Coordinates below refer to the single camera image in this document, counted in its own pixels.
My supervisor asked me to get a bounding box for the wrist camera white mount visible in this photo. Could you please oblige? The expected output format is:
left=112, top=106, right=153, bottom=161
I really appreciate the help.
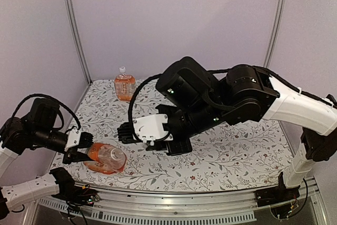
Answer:
left=64, top=128, right=81, bottom=151
left=133, top=114, right=173, bottom=146

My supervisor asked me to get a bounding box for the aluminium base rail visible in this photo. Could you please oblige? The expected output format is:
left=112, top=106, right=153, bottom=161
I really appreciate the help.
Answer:
left=23, top=177, right=330, bottom=224

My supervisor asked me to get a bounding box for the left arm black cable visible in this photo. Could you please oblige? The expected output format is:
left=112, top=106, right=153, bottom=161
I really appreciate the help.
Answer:
left=10, top=93, right=81, bottom=131

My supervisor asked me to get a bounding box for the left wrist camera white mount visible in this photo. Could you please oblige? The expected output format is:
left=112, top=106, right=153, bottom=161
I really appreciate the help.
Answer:
left=64, top=128, right=81, bottom=151

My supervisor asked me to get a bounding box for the left aluminium corner post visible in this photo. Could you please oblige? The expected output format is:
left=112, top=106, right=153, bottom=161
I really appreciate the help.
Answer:
left=64, top=0, right=92, bottom=84

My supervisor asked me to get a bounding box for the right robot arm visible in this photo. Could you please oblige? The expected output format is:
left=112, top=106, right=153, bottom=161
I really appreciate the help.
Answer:
left=117, top=56, right=336, bottom=202

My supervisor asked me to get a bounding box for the orange tea bottle front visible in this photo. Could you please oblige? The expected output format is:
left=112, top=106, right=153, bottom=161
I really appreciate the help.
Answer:
left=83, top=143, right=127, bottom=175

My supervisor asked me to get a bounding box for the floral tablecloth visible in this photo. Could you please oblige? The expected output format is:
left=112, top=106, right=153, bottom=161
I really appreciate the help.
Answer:
left=66, top=80, right=293, bottom=192

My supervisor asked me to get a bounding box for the aluminium corner post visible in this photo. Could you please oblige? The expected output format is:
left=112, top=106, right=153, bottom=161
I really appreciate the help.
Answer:
left=263, top=0, right=286, bottom=68
left=64, top=0, right=92, bottom=84

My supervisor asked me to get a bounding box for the orange tea bottle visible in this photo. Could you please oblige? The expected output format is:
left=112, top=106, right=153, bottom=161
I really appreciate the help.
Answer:
left=114, top=66, right=136, bottom=102
left=83, top=143, right=127, bottom=175

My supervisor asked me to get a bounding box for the right aluminium corner post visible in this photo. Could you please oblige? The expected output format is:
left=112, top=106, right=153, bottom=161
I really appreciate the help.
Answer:
left=263, top=0, right=286, bottom=68

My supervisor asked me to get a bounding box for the orange tea bottle back left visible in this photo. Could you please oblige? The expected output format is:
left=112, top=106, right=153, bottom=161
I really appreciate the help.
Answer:
left=114, top=66, right=136, bottom=102

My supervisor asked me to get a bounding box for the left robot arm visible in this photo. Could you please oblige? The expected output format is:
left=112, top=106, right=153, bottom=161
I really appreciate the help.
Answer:
left=1, top=94, right=99, bottom=219

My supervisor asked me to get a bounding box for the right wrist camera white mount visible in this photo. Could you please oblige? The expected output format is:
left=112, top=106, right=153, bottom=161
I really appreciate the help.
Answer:
left=133, top=114, right=173, bottom=146

